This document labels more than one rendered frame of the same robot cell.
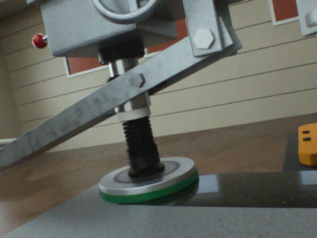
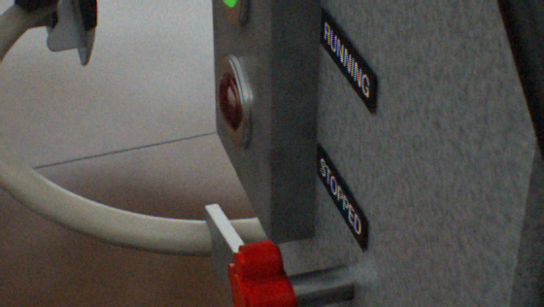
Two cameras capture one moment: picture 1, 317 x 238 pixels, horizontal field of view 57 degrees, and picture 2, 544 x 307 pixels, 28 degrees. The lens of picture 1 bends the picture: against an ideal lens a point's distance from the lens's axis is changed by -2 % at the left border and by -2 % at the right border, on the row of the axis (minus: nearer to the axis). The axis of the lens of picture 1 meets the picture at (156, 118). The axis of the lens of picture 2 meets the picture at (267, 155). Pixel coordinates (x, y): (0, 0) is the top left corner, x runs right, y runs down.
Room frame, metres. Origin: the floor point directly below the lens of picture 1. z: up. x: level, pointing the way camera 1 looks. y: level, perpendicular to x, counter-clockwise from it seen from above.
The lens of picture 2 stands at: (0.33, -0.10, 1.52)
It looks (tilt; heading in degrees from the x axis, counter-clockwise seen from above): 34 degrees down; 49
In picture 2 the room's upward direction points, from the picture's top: straight up
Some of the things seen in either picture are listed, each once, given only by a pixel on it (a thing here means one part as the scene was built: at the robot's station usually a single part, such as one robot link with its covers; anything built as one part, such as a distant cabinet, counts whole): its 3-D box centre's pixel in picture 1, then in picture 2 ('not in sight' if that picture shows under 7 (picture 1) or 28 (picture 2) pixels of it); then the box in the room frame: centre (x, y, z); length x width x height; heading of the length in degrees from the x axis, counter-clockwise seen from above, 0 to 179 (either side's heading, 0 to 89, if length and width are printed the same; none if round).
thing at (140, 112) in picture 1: (133, 109); not in sight; (0.64, 0.04, 1.03); 0.07 x 0.07 x 0.04
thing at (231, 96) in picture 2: not in sight; (237, 100); (0.55, 0.16, 1.31); 0.02 x 0.01 x 0.02; 65
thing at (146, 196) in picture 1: (147, 175); not in sight; (0.64, 0.04, 0.88); 0.22 x 0.22 x 0.04
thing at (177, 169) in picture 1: (147, 173); not in sight; (0.64, 0.04, 0.89); 0.21 x 0.21 x 0.01
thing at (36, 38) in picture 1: (47, 38); not in sight; (0.63, 0.19, 1.22); 0.08 x 0.03 x 0.03; 65
